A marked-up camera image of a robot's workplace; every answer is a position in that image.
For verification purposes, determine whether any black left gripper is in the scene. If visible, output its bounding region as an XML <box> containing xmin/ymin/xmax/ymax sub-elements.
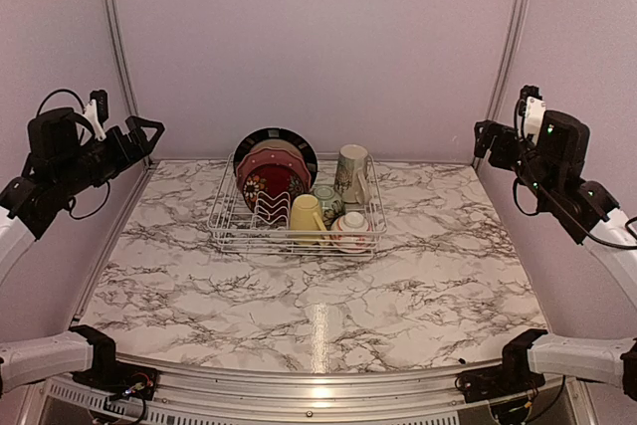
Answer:
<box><xmin>55</xmin><ymin>114</ymin><xmax>163</xmax><ymax>198</ymax></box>

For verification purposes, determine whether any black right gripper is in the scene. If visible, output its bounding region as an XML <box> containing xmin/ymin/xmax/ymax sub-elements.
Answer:
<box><xmin>475</xmin><ymin>119</ymin><xmax>556</xmax><ymax>204</ymax></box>

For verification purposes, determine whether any tall seashell ceramic mug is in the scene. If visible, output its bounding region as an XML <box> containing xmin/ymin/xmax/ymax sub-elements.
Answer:
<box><xmin>334</xmin><ymin>144</ymin><xmax>371</xmax><ymax>205</ymax></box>

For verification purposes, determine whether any red floral plate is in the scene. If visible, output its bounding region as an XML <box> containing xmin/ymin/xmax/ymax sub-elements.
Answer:
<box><xmin>240</xmin><ymin>164</ymin><xmax>308</xmax><ymax>211</ymax></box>

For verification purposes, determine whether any yellow ceramic mug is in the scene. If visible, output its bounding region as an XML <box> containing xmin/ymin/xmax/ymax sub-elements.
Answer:
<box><xmin>290</xmin><ymin>194</ymin><xmax>327</xmax><ymax>246</ymax></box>

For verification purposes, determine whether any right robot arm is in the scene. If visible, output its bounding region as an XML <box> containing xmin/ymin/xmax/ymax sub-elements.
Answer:
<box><xmin>474</xmin><ymin>110</ymin><xmax>636</xmax><ymax>398</ymax></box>

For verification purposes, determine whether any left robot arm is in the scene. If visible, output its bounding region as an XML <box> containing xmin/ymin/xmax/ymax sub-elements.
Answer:
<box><xmin>1</xmin><ymin>90</ymin><xmax>165</xmax><ymax>393</ymax></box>

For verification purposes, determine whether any pink dotted scalloped plate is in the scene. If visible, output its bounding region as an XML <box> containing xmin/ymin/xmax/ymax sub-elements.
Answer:
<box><xmin>235</xmin><ymin>147</ymin><xmax>311</xmax><ymax>195</ymax></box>

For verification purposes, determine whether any black striped large plate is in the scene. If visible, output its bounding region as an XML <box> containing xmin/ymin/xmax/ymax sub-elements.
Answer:
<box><xmin>233</xmin><ymin>126</ymin><xmax>319</xmax><ymax>186</ymax></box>

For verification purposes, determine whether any white red patterned bowl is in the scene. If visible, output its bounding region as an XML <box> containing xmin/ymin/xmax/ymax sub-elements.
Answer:
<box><xmin>330</xmin><ymin>212</ymin><xmax>372</xmax><ymax>254</ymax></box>

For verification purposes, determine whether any light green floral bowl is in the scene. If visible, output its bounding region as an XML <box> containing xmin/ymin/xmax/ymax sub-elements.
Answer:
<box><xmin>312</xmin><ymin>184</ymin><xmax>345</xmax><ymax>229</ymax></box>

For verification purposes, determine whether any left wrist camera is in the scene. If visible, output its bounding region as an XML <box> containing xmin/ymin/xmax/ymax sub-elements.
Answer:
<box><xmin>83</xmin><ymin>90</ymin><xmax>108</xmax><ymax>141</ymax></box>

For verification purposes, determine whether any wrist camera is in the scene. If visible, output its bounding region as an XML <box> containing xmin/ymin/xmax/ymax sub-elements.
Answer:
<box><xmin>517</xmin><ymin>85</ymin><xmax>546</xmax><ymax>142</ymax></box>
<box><xmin>83</xmin><ymin>90</ymin><xmax>108</xmax><ymax>141</ymax></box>

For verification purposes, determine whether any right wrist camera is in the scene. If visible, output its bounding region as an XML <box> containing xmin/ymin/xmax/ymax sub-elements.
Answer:
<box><xmin>517</xmin><ymin>85</ymin><xmax>546</xmax><ymax>142</ymax></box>

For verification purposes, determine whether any right aluminium frame post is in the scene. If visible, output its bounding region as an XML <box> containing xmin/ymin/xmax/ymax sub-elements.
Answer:
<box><xmin>472</xmin><ymin>0</ymin><xmax>537</xmax><ymax>170</ymax></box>

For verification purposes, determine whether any aluminium frame post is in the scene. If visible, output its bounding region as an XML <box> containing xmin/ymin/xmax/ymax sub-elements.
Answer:
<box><xmin>472</xmin><ymin>0</ymin><xmax>537</xmax><ymax>170</ymax></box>
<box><xmin>94</xmin><ymin>0</ymin><xmax>153</xmax><ymax>167</ymax></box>

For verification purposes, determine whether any white wire dish rack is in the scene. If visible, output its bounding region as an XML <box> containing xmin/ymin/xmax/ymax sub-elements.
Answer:
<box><xmin>207</xmin><ymin>151</ymin><xmax>389</xmax><ymax>254</ymax></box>

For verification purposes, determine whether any left aluminium frame post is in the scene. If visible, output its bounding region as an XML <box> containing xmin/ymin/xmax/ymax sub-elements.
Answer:
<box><xmin>94</xmin><ymin>0</ymin><xmax>153</xmax><ymax>167</ymax></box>

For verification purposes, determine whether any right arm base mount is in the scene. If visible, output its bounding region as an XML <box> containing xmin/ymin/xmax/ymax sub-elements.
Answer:
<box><xmin>455</xmin><ymin>328</ymin><xmax>548</xmax><ymax>403</ymax></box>

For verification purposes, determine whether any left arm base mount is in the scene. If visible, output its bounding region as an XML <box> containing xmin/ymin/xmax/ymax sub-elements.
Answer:
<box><xmin>70</xmin><ymin>325</ymin><xmax>159</xmax><ymax>401</ymax></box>

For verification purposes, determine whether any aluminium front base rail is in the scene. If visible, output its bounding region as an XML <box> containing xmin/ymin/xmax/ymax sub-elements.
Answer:
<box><xmin>29</xmin><ymin>352</ymin><xmax>601</xmax><ymax>425</ymax></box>

